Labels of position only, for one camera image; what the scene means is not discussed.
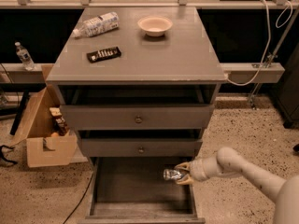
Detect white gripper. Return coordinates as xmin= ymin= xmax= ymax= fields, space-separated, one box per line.
xmin=175 ymin=159 xmax=208 ymax=185

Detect open cardboard box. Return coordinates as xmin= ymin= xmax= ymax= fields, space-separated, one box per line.
xmin=10 ymin=63 xmax=78 ymax=168

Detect grey open bottom drawer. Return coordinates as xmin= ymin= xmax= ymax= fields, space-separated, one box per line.
xmin=78 ymin=157 xmax=205 ymax=224

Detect black strap on floor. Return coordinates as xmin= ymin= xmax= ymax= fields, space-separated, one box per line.
xmin=0 ymin=145 xmax=19 ymax=166

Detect lying plastic bottle white label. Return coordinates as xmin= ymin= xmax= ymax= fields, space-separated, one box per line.
xmin=73 ymin=12 xmax=120 ymax=38

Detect black snack bar wrapper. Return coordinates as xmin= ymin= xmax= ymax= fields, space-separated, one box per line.
xmin=86 ymin=47 xmax=121 ymax=63

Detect white bowl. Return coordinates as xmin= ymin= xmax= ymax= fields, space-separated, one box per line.
xmin=137 ymin=16 xmax=173 ymax=37

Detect grey drawer cabinet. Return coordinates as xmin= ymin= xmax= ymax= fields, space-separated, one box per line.
xmin=46 ymin=6 xmax=228 ymax=224

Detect snack items in box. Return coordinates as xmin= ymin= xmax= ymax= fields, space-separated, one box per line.
xmin=50 ymin=107 xmax=68 ymax=136

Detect grey top drawer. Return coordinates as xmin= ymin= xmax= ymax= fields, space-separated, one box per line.
xmin=60 ymin=105 xmax=214 ymax=130

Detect black floor cable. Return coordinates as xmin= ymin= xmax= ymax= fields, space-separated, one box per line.
xmin=62 ymin=171 xmax=95 ymax=224

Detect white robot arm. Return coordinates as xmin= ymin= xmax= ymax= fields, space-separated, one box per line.
xmin=175 ymin=147 xmax=299 ymax=224

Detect dark cabinet at right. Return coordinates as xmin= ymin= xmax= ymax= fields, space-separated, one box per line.
xmin=271 ymin=44 xmax=299 ymax=128

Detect grey middle drawer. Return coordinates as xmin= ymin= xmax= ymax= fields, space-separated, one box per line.
xmin=78 ymin=130 xmax=202 ymax=157

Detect small standing water bottle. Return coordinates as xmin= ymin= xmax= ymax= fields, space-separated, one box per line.
xmin=15 ymin=42 xmax=35 ymax=71

